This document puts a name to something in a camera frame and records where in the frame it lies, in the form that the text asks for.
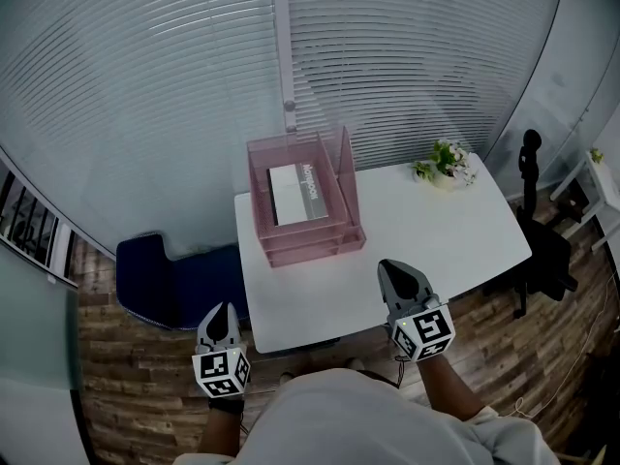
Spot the person's left forearm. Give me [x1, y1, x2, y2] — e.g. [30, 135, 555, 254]
[197, 407, 243, 457]

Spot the white potted flowering plant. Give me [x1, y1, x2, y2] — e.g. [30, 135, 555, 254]
[412, 138, 480, 191]

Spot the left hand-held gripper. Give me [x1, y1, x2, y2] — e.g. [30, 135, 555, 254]
[191, 301, 252, 399]

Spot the white window frame post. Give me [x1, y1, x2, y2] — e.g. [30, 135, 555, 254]
[269, 0, 298, 135]

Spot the pink mesh desk organizer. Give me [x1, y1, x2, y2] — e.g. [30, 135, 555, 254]
[246, 125, 367, 269]

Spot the narrow window blind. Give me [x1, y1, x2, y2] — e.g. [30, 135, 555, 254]
[286, 0, 566, 171]

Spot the grey and white notebook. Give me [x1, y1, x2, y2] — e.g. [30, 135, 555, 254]
[266, 162, 331, 228]

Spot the black wrist strap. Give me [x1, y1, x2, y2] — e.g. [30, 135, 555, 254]
[208, 395, 246, 415]

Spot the dark blue upholstered chair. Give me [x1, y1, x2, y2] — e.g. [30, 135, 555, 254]
[115, 232, 251, 332]

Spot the wide window blind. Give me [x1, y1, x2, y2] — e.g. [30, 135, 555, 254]
[0, 0, 287, 254]

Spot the black metal railing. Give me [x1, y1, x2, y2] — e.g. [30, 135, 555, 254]
[0, 165, 78, 285]

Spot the thin floor cable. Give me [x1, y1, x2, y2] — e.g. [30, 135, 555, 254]
[503, 268, 620, 419]

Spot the person's white shirt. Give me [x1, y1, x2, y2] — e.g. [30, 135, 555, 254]
[170, 368, 563, 465]

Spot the black office chair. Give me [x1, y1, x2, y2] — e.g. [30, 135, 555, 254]
[483, 129, 579, 320]

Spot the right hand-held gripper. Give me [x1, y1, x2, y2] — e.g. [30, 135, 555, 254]
[377, 258, 457, 362]

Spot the white side table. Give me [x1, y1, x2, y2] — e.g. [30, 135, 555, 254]
[549, 148, 620, 254]

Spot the person's right forearm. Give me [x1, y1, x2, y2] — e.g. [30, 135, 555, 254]
[415, 354, 487, 424]

